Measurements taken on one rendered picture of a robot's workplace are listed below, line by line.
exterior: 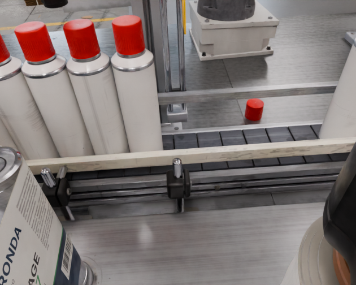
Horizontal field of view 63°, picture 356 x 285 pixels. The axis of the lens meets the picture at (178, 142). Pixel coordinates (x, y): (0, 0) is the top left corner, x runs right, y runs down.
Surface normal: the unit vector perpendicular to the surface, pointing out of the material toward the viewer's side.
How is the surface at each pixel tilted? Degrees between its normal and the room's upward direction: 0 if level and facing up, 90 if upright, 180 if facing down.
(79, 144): 90
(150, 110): 90
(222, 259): 0
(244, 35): 90
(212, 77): 0
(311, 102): 0
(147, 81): 90
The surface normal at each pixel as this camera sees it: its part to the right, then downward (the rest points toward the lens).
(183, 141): -0.04, -0.73
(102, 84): 0.61, 0.52
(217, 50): 0.13, 0.67
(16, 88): 0.79, 0.40
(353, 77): -0.87, 0.36
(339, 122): -0.71, 0.50
